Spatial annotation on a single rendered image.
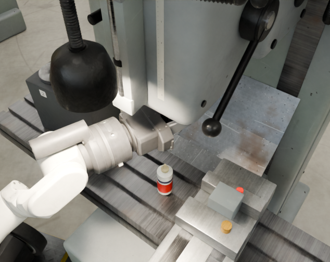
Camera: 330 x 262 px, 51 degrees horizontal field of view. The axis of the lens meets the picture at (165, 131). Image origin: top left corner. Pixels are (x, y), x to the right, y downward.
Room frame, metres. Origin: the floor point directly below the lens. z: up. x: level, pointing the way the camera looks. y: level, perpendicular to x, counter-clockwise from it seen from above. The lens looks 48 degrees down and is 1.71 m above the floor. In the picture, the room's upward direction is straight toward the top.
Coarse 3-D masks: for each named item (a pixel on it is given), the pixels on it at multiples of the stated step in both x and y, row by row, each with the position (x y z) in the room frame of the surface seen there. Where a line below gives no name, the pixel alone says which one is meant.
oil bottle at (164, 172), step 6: (162, 168) 0.49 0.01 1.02; (168, 168) 0.49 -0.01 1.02; (162, 174) 0.48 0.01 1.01; (168, 174) 0.48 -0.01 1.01; (162, 180) 0.48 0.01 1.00; (168, 180) 0.48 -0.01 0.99; (162, 186) 0.48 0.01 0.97; (168, 186) 0.48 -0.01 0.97; (162, 192) 0.48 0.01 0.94; (168, 192) 0.48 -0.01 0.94
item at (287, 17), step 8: (280, 0) 0.50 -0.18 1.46; (288, 0) 0.53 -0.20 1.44; (296, 0) 0.55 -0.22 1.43; (304, 0) 0.61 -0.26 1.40; (280, 8) 0.50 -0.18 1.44; (288, 8) 0.54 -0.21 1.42; (296, 8) 0.57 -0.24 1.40; (304, 8) 0.62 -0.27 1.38; (280, 16) 0.51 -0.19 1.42; (288, 16) 0.55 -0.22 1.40; (296, 16) 0.59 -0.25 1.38; (280, 24) 0.52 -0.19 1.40; (288, 24) 0.56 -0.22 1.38; (272, 32) 0.50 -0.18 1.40; (280, 32) 0.53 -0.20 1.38; (264, 40) 0.49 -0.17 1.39; (272, 40) 0.50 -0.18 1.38; (280, 40) 0.54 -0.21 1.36; (256, 48) 0.50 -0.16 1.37; (264, 48) 0.50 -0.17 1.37; (272, 48) 0.50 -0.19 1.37; (256, 56) 0.50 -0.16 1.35; (264, 56) 0.50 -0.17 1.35
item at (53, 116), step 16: (48, 64) 0.77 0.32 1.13; (32, 80) 0.72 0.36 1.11; (48, 80) 0.70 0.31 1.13; (32, 96) 0.72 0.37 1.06; (48, 96) 0.68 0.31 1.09; (48, 112) 0.69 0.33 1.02; (64, 112) 0.66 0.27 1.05; (96, 112) 0.63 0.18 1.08; (112, 112) 0.68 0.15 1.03; (48, 128) 0.71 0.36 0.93
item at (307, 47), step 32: (320, 0) 0.70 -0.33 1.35; (288, 32) 0.73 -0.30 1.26; (320, 32) 0.68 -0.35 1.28; (256, 64) 0.76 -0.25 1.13; (288, 64) 0.71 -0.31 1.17; (320, 64) 0.67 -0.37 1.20; (320, 96) 0.65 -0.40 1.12; (288, 128) 0.68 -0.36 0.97; (320, 128) 0.71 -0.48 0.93; (288, 160) 0.66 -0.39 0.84; (288, 192) 0.71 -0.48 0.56
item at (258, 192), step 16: (224, 160) 0.54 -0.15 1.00; (208, 176) 0.46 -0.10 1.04; (224, 176) 0.49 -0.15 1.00; (240, 176) 0.49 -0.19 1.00; (256, 176) 0.49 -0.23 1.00; (208, 192) 0.44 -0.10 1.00; (256, 192) 0.44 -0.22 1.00; (272, 192) 0.44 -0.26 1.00; (240, 208) 0.39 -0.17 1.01; (256, 208) 0.38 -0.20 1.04; (240, 224) 0.36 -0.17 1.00; (256, 224) 0.39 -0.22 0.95; (176, 240) 0.32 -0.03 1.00; (192, 240) 0.32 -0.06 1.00; (160, 256) 0.29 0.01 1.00; (176, 256) 0.29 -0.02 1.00; (192, 256) 0.29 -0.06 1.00; (208, 256) 0.29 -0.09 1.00; (224, 256) 0.29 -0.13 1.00
